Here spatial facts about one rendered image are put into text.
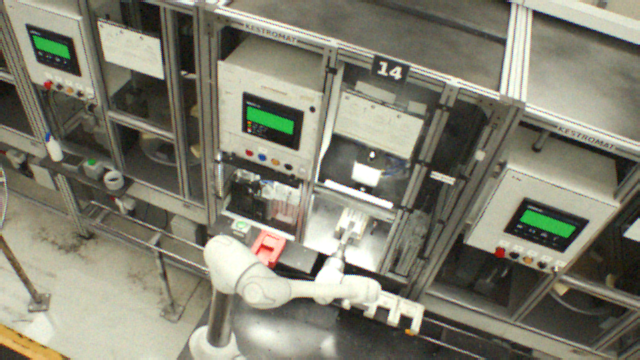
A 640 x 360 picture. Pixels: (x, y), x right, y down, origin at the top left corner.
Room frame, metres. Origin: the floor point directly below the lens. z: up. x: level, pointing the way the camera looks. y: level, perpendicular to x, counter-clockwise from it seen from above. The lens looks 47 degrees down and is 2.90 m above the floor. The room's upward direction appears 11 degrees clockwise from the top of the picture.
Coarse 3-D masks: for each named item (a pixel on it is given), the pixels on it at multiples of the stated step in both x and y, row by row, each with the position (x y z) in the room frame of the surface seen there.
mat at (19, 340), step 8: (0, 328) 0.97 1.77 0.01; (8, 328) 0.98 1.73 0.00; (0, 336) 0.92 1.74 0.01; (8, 336) 0.93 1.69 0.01; (16, 336) 0.94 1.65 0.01; (24, 336) 0.96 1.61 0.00; (0, 344) 0.87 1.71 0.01; (8, 344) 0.88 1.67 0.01; (16, 344) 0.90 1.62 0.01; (24, 344) 0.91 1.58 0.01; (32, 344) 0.92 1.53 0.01; (40, 344) 0.93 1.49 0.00; (0, 352) 0.83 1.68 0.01; (8, 352) 0.84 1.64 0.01; (16, 352) 0.85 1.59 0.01; (24, 352) 0.86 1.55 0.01; (32, 352) 0.87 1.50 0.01; (40, 352) 0.88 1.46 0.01; (48, 352) 0.90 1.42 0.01; (56, 352) 0.91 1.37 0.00
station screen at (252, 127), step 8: (248, 104) 1.43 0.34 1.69; (256, 104) 1.43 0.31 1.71; (264, 112) 1.42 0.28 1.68; (272, 112) 1.41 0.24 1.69; (280, 112) 1.41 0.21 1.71; (248, 120) 1.43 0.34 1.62; (288, 120) 1.40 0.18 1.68; (248, 128) 1.43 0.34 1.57; (256, 128) 1.43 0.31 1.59; (264, 128) 1.42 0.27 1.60; (272, 128) 1.41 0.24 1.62; (264, 136) 1.42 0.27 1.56; (272, 136) 1.41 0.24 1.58; (280, 136) 1.41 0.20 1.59; (288, 136) 1.40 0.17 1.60; (288, 144) 1.40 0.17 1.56
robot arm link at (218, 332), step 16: (224, 240) 0.94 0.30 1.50; (208, 256) 0.89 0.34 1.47; (224, 256) 0.88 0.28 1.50; (240, 256) 0.88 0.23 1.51; (224, 272) 0.83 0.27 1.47; (240, 272) 0.83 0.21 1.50; (224, 288) 0.82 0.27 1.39; (224, 304) 0.82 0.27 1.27; (208, 320) 0.83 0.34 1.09; (224, 320) 0.81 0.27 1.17; (192, 336) 0.83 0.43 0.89; (208, 336) 0.80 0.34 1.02; (224, 336) 0.79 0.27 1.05; (192, 352) 0.78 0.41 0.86; (208, 352) 0.75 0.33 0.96; (224, 352) 0.77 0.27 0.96
